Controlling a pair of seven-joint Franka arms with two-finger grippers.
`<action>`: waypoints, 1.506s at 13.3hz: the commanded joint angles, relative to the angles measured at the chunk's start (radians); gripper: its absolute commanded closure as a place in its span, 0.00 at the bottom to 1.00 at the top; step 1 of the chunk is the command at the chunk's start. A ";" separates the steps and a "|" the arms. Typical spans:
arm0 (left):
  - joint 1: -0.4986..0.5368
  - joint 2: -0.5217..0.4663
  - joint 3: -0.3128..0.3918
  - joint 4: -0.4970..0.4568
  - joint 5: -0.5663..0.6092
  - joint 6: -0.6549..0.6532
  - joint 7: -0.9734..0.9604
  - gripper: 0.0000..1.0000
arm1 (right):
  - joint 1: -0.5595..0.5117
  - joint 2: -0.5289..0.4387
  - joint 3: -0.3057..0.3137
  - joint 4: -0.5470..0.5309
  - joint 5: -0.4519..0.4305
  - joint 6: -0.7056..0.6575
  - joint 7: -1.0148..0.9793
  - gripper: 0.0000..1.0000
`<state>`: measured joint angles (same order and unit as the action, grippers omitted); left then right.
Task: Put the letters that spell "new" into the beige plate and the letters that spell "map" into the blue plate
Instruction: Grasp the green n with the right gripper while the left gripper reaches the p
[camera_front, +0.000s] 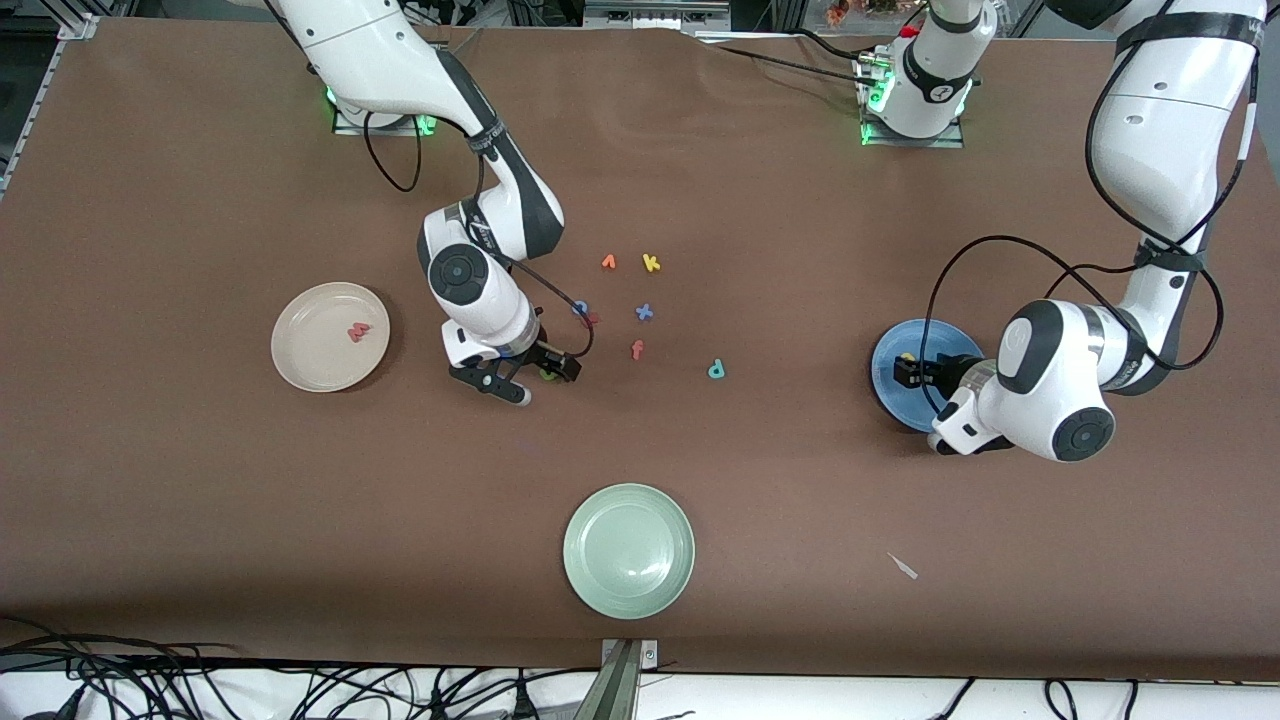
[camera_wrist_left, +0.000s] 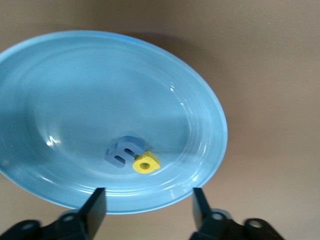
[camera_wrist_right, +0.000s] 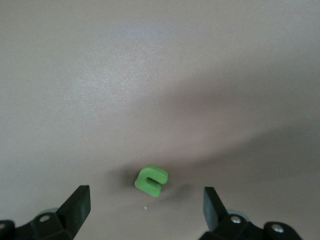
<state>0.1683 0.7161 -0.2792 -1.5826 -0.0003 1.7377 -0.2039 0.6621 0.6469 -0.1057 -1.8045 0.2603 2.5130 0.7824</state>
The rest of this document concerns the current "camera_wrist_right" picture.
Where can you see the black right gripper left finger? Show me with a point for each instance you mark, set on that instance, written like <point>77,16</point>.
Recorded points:
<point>77,205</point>

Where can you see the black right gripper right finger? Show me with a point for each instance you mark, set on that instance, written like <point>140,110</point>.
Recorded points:
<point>212,210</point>

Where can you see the green letter u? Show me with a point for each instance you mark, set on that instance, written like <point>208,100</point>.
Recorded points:
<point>140,183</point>

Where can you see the brown table cover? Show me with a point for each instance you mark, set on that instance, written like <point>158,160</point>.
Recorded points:
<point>100,75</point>

